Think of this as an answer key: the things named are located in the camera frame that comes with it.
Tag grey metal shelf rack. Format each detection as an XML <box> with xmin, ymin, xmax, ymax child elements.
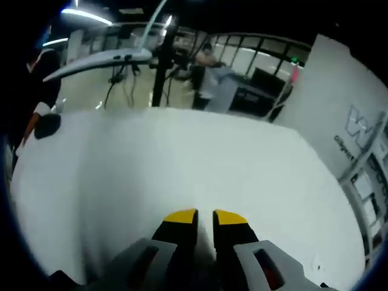
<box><xmin>339</xmin><ymin>112</ymin><xmax>388</xmax><ymax>261</ymax></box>

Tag dark grey-framed cabinet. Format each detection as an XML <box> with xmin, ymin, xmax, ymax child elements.
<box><xmin>230</xmin><ymin>68</ymin><xmax>286</xmax><ymax>118</ymax></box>

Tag small black object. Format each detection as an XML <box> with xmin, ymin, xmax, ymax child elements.
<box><xmin>35</xmin><ymin>115</ymin><xmax>62</xmax><ymax>140</ymax></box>

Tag black upright pole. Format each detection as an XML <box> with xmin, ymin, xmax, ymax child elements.
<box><xmin>151</xmin><ymin>16</ymin><xmax>175</xmax><ymax>107</ymax></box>

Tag white background table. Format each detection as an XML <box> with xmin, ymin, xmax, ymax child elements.
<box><xmin>42</xmin><ymin>47</ymin><xmax>152</xmax><ymax>83</ymax></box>

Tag person in black shirt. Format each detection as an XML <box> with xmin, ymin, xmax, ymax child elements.
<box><xmin>0</xmin><ymin>48</ymin><xmax>61</xmax><ymax>146</ymax></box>

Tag pale curved tube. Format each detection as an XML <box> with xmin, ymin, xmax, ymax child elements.
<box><xmin>142</xmin><ymin>0</ymin><xmax>168</xmax><ymax>51</ymax></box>

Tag ceiling light strip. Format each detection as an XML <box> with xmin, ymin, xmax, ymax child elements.
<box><xmin>42</xmin><ymin>38</ymin><xmax>70</xmax><ymax>47</ymax></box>
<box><xmin>60</xmin><ymin>8</ymin><xmax>112</xmax><ymax>25</ymax></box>

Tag black hanging cable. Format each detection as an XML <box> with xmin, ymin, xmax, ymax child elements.
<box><xmin>104</xmin><ymin>65</ymin><xmax>125</xmax><ymax>110</ymax></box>
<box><xmin>122</xmin><ymin>57</ymin><xmax>141</xmax><ymax>107</ymax></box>

